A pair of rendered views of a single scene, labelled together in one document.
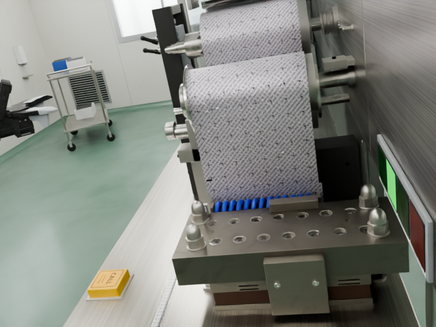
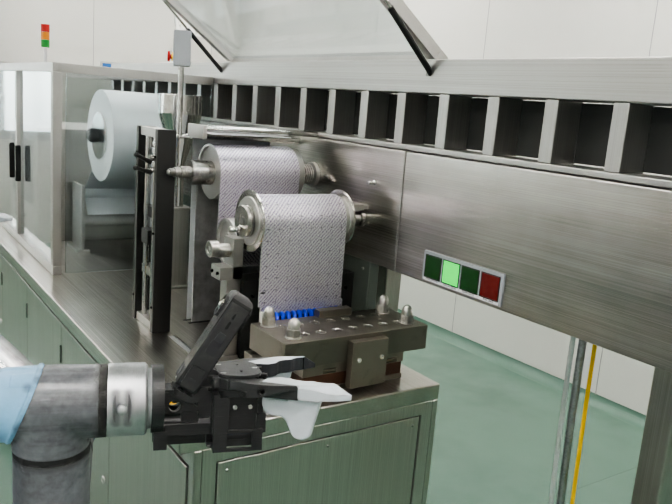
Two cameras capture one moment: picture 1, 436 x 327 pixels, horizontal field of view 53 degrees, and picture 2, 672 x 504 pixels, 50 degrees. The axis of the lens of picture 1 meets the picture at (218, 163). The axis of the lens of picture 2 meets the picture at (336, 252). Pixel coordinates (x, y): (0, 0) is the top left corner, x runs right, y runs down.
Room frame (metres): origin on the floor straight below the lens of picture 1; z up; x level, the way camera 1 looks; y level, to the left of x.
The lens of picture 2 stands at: (-0.38, 1.12, 1.53)
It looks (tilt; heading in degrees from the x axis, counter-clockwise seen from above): 11 degrees down; 313
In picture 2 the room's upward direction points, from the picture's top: 5 degrees clockwise
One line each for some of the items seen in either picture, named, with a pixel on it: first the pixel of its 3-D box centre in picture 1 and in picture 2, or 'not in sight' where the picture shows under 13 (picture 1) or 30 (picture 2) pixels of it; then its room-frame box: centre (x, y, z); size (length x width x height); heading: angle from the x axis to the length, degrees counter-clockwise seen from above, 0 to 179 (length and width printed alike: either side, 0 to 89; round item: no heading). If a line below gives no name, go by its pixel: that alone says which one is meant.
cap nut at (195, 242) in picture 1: (194, 235); (293, 327); (0.70, 0.07, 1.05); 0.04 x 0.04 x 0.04
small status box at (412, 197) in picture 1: (399, 194); (460, 276); (0.47, -0.21, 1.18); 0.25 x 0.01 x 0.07; 168
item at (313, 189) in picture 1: (267, 207); (301, 320); (0.83, -0.09, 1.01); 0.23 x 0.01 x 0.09; 78
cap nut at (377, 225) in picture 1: (377, 220); (407, 313); (0.63, -0.24, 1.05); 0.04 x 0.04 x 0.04
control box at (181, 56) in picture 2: not in sight; (179, 48); (1.45, -0.13, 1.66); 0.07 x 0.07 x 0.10; 57
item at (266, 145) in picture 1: (255, 148); (303, 266); (0.83, -0.08, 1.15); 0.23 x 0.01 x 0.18; 78
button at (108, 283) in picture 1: (109, 283); not in sight; (0.81, 0.28, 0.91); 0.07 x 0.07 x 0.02; 78
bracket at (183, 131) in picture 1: (198, 178); (224, 298); (0.96, 0.05, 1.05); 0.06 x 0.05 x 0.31; 78
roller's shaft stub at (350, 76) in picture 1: (335, 78); (350, 218); (0.85, -0.26, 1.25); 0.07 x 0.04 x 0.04; 78
